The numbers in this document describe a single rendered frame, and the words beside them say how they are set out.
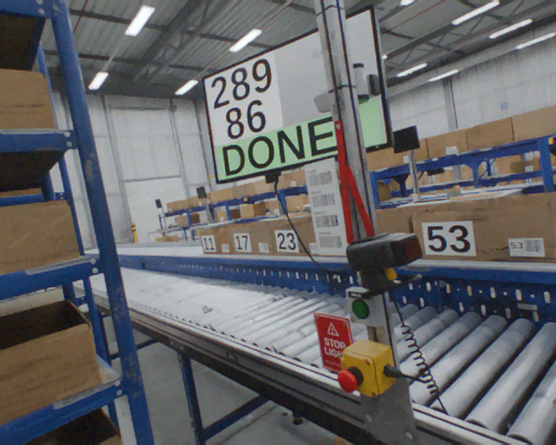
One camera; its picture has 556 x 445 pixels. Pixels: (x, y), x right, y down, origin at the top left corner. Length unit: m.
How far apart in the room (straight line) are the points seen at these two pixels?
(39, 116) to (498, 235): 1.15
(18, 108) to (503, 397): 0.96
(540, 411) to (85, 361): 0.76
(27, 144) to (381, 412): 0.78
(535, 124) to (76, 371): 5.68
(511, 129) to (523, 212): 4.75
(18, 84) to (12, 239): 0.23
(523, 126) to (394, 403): 5.31
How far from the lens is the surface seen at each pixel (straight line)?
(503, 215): 1.23
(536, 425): 0.81
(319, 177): 0.75
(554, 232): 1.22
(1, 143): 0.64
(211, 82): 1.07
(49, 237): 0.66
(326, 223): 0.75
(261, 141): 0.94
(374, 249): 0.62
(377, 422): 0.86
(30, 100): 0.69
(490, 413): 0.82
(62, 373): 0.68
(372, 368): 0.71
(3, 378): 0.67
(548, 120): 5.83
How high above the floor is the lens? 1.18
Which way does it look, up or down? 3 degrees down
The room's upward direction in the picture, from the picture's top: 10 degrees counter-clockwise
